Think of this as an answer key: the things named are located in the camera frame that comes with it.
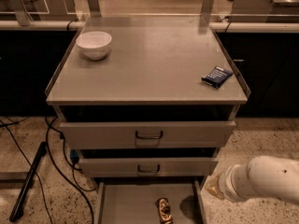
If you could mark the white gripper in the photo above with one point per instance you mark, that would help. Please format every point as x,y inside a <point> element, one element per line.
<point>226,182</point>

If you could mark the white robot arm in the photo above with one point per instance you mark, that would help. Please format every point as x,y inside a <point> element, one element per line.
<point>261,177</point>

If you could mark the grey middle drawer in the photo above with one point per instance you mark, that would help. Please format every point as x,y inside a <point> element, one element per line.
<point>142,167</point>

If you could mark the grey drawer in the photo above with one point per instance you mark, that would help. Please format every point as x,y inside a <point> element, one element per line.
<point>142,167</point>
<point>133,200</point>
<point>127,135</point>

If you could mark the grey bottom drawer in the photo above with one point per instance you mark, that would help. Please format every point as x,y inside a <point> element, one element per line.
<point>133,200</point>

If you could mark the grey metal drawer cabinet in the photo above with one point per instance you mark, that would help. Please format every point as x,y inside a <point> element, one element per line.
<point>152,74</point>

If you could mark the grey top drawer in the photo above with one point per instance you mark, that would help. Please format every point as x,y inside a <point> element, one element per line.
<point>127,135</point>

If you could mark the dark blue snack packet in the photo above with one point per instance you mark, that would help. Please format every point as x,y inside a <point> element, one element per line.
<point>217,77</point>

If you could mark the white ceramic bowl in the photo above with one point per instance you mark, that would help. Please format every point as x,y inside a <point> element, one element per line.
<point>94,45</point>

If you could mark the black bar on floor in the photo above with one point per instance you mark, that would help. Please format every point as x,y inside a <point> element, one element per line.
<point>17,209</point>

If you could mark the white horizontal rail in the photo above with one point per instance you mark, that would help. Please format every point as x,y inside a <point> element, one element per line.
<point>233,27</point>

